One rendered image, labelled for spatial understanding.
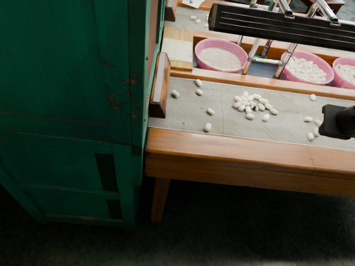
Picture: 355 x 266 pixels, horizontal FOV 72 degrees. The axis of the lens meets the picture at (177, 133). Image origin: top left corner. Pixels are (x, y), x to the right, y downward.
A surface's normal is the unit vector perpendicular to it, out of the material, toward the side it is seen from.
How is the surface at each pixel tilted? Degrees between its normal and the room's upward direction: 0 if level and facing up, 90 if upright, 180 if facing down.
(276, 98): 0
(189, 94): 0
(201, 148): 0
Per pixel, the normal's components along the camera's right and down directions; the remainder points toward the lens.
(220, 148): 0.13, -0.61
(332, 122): 0.06, -0.18
